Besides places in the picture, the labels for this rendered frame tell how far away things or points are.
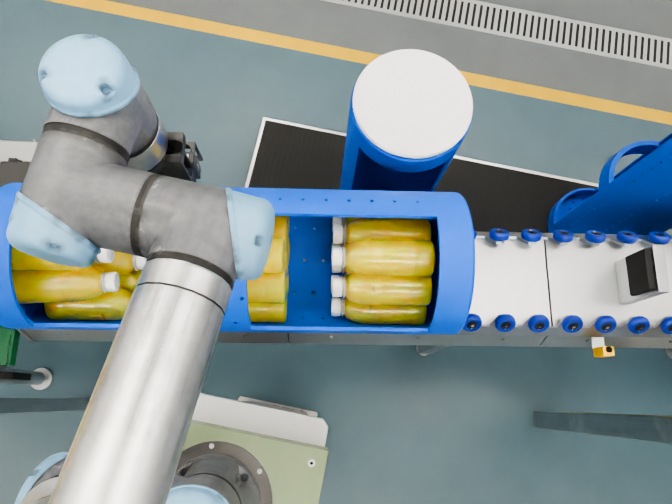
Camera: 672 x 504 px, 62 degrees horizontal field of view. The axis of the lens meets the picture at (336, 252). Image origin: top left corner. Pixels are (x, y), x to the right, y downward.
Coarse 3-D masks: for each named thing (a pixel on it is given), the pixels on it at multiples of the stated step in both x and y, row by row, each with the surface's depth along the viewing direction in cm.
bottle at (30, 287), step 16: (16, 272) 106; (32, 272) 106; (48, 272) 106; (64, 272) 106; (80, 272) 106; (96, 272) 108; (16, 288) 105; (32, 288) 105; (48, 288) 105; (64, 288) 105; (80, 288) 106; (96, 288) 107
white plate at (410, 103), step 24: (384, 72) 130; (408, 72) 131; (432, 72) 131; (456, 72) 131; (360, 96) 128; (384, 96) 129; (408, 96) 129; (432, 96) 129; (456, 96) 129; (360, 120) 127; (384, 120) 127; (408, 120) 127; (432, 120) 128; (456, 120) 128; (384, 144) 126; (408, 144) 126; (432, 144) 126
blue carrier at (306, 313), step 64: (0, 192) 102; (256, 192) 106; (320, 192) 107; (384, 192) 108; (448, 192) 110; (0, 256) 96; (320, 256) 126; (448, 256) 99; (0, 320) 102; (64, 320) 114; (320, 320) 117; (448, 320) 104
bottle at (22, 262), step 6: (12, 246) 102; (12, 252) 102; (18, 252) 102; (12, 258) 102; (18, 258) 102; (24, 258) 102; (30, 258) 102; (36, 258) 102; (96, 258) 104; (12, 264) 103; (18, 264) 103; (24, 264) 103; (30, 264) 103; (36, 264) 103; (42, 264) 103; (48, 264) 103; (54, 264) 103; (60, 264) 103; (12, 270) 105; (18, 270) 105; (24, 270) 105; (30, 270) 105; (36, 270) 105; (42, 270) 105; (48, 270) 105; (54, 270) 105; (66, 270) 105; (72, 270) 105
